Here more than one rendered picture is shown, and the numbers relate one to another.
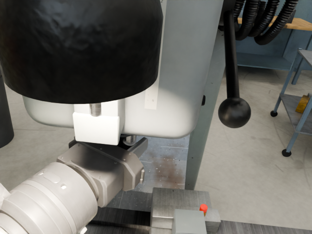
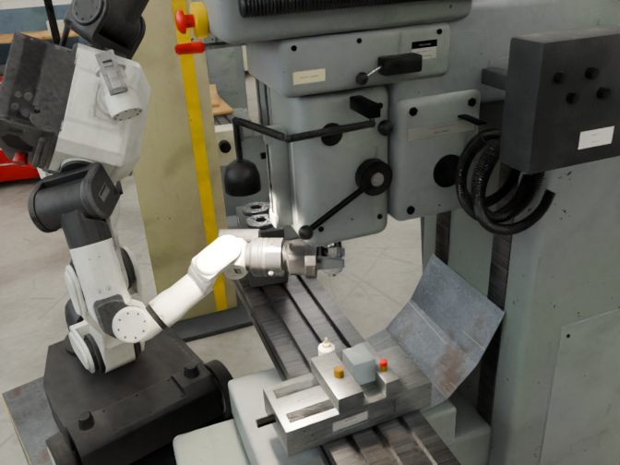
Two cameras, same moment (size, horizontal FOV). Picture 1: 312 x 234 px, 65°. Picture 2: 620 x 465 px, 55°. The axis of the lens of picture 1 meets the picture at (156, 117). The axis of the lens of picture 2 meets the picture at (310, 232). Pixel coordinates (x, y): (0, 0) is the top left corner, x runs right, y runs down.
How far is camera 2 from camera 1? 111 cm
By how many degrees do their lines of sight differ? 60
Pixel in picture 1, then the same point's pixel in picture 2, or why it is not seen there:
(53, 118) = not seen: hidden behind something
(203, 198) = (417, 379)
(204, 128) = (518, 339)
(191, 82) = (303, 213)
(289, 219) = not seen: outside the picture
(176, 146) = (475, 340)
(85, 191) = (277, 253)
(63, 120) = not seen: hidden behind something
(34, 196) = (259, 241)
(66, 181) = (273, 244)
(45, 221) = (255, 250)
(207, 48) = (306, 199)
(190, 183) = (506, 423)
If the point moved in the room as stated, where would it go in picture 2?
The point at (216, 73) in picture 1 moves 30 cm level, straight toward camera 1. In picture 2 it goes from (527, 264) to (391, 280)
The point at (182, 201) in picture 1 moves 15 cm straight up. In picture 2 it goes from (399, 367) to (400, 313)
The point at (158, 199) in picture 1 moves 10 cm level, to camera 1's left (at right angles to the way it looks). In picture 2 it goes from (386, 352) to (367, 329)
